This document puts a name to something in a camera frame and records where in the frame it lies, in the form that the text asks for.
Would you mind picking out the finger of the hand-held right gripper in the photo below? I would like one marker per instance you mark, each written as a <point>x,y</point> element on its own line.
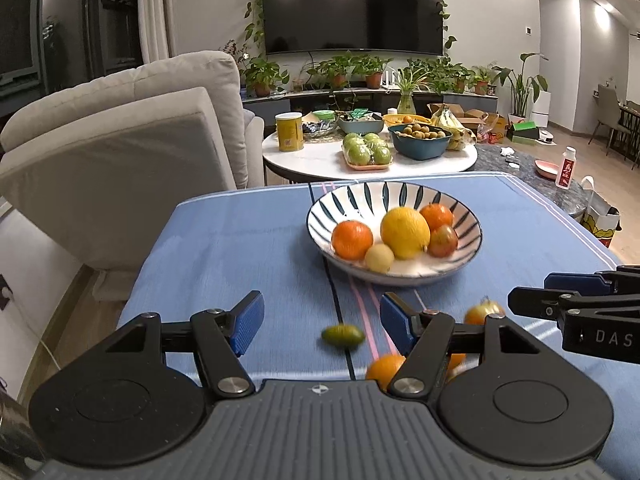
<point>575,282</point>
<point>535,300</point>

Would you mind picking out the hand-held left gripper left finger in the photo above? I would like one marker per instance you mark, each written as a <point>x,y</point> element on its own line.
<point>247,322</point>

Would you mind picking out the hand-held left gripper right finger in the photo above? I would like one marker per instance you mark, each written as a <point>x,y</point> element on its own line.
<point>396,322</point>

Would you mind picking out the orange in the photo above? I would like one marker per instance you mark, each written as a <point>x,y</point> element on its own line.
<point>384,371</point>
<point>436,216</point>

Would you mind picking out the striped white ceramic bowl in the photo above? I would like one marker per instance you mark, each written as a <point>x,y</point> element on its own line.
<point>400,272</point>

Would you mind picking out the small green kumquat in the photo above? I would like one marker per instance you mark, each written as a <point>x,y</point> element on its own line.
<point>341,334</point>

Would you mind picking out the orange red apple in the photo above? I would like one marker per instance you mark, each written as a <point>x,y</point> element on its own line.
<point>477,312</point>

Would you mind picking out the brown longan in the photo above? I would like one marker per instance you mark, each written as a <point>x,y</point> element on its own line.
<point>379,258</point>

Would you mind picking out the large yellow lemon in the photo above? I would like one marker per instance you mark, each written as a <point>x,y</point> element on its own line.
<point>405,233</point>

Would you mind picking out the dimpled tangerine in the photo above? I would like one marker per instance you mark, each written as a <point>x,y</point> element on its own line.
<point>352,240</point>

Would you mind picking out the red yellow apple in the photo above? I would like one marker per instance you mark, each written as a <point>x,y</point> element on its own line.
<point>443,241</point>

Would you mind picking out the blue striped tablecloth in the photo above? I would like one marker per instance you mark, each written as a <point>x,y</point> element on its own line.
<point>225,260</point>

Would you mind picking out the white yellow paper bag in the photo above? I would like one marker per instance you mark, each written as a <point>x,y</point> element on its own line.
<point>602,220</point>

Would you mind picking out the dark marble table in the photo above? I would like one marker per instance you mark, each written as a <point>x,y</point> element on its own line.
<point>540,185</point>

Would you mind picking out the white bottle red label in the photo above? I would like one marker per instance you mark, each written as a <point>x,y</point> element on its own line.
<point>566,172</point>

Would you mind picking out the pink plate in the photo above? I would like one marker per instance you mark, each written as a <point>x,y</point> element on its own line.
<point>545,167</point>

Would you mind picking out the white tissue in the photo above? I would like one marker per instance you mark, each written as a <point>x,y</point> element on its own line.
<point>507,151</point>

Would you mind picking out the white robot vacuum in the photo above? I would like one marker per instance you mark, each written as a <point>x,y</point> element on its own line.
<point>545,136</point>

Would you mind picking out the green box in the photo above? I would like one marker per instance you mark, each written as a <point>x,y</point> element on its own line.
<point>522,132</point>

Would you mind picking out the dark dining table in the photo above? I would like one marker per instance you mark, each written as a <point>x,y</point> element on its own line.
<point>631,125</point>

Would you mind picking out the clear plastic snack bag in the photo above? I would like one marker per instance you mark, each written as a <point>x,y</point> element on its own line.
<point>487,134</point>

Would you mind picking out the pack of green apples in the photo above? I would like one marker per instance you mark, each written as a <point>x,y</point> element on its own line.
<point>367,152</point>

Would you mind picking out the white round coffee table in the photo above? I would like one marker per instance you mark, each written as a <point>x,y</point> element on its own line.
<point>310,160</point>

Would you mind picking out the dark blue bowl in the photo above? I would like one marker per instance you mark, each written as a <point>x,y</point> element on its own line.
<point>417,149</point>

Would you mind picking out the grey dining chair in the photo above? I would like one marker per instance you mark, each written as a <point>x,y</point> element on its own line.
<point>607,110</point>

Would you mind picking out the white box-shaped unit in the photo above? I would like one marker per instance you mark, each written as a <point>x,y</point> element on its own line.
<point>541,110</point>

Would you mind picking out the yellow canister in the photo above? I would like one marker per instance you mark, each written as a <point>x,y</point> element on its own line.
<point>290,135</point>

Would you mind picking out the pile of longans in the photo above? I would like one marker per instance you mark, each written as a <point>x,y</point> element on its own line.
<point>420,131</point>

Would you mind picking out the cardboard box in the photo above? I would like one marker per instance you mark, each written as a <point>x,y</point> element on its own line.
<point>475,116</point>

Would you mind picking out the banana bunch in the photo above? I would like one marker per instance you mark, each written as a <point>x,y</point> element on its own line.
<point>447,122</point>

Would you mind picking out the grey bowl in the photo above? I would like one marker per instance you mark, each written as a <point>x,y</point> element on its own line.
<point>357,126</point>

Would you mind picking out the yellow basket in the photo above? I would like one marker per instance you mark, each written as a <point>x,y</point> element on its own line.
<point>395,119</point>

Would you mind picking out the large leafy floor plant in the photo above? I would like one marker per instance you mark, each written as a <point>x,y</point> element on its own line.
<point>520,85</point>

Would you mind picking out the pile of snack packets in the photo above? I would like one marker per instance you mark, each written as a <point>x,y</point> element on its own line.
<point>317,125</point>

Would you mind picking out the beige armchair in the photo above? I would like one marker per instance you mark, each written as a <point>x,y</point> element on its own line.
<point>125,150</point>

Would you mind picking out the glass vase with plant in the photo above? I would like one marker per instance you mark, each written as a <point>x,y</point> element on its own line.
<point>406,104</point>

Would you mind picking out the green potted plant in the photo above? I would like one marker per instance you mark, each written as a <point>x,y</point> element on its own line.
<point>337,72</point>
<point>372,67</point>
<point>481,82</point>
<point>460,80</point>
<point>440,75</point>
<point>262,80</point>

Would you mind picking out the grey television console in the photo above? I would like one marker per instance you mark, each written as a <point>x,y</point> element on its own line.
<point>300,100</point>

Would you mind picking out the small white picket fence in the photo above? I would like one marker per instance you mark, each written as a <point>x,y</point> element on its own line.
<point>390,79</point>

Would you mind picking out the beige curtain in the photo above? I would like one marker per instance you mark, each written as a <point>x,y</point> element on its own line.
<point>152,10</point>

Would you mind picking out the dark window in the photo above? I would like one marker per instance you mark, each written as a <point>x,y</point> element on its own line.
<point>20,20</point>

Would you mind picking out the wall television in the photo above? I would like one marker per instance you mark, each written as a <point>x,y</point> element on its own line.
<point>350,5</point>

